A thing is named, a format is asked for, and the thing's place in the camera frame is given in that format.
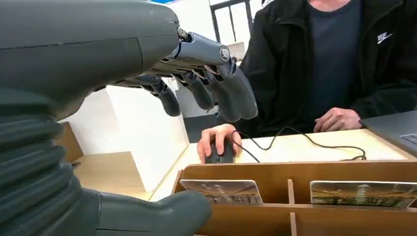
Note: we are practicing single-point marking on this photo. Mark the person's right hand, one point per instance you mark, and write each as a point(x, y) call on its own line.
point(221, 133)

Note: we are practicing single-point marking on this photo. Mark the person's left hand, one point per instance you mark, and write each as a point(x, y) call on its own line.
point(338, 119)

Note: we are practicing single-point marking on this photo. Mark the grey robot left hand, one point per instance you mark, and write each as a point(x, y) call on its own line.
point(81, 42)

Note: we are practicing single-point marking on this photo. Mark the black computer mouse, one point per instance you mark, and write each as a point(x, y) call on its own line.
point(227, 157)

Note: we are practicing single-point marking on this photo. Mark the grey laptop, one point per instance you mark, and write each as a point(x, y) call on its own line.
point(391, 128)

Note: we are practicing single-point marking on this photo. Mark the printed card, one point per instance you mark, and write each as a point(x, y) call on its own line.
point(361, 193)
point(224, 192)

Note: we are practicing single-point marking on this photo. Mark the person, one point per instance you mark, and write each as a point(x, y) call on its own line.
point(332, 58)

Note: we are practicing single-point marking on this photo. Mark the wooden card box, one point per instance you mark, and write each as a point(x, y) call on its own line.
point(277, 176)

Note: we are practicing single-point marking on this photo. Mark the white cabinet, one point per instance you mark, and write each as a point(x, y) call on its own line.
point(140, 136)

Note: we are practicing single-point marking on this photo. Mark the pale wooden shelf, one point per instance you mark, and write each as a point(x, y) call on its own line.
point(107, 172)

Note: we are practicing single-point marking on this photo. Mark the ribbed grey left arm sleeve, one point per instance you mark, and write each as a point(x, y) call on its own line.
point(29, 169)

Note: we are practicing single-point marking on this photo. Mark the black window frame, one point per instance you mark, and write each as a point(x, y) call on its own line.
point(214, 22)

